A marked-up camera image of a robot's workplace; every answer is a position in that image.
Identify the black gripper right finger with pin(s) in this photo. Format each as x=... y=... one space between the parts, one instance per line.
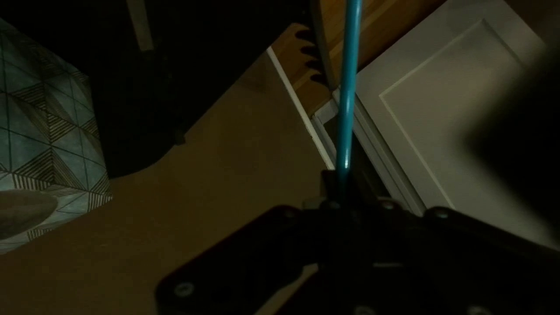
x=442 y=262

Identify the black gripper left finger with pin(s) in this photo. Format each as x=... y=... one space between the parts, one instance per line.
x=280 y=250

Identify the blue pencil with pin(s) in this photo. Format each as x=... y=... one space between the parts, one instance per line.
x=348 y=87

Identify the teal patterned tissue box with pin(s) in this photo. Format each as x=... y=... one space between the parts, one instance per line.
x=35 y=128

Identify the white panelled door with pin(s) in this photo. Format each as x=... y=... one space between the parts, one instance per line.
x=442 y=115

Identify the white baseboard trim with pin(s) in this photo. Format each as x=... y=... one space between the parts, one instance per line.
x=297 y=105

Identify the white strip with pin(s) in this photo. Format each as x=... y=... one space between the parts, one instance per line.
x=140 y=23

